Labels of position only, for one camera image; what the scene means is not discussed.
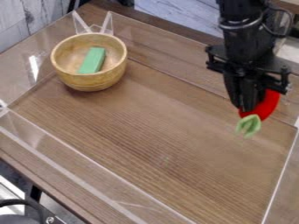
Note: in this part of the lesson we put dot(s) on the black metal table bracket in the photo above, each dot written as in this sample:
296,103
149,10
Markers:
34,210

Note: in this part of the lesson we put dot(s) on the clear acrylic tray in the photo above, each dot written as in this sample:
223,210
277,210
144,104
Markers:
145,152

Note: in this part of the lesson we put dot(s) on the green rectangular block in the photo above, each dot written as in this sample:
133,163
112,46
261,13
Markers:
92,61

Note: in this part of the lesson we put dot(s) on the metal table leg background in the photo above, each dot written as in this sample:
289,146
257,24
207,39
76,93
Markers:
283,19

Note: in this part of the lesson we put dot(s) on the light wooden bowl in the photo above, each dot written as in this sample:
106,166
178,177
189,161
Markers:
68,54

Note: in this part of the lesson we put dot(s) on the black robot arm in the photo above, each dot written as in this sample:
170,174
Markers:
241,8

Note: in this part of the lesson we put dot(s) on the red plush fruit green stem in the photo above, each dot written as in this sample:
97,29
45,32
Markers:
249,120

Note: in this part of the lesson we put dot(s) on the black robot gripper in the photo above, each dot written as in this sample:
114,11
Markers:
245,60

